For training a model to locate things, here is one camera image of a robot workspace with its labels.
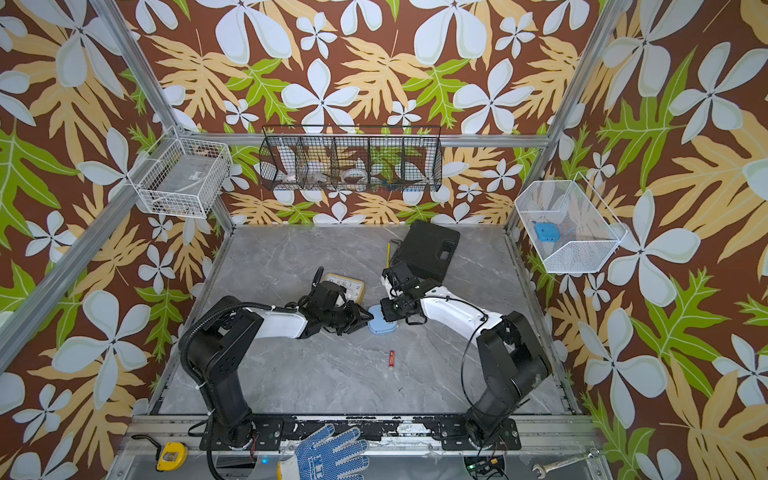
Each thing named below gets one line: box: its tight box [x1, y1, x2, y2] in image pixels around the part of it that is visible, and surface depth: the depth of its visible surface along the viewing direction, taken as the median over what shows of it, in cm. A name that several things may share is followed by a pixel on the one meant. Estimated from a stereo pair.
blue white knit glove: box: [278, 423, 370, 480], surface depth 72 cm
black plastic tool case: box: [393, 220, 461, 281], surface depth 110 cm
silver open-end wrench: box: [532, 448, 600, 479], surface depth 72 cm
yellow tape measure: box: [156, 442, 189, 472], surface depth 71 cm
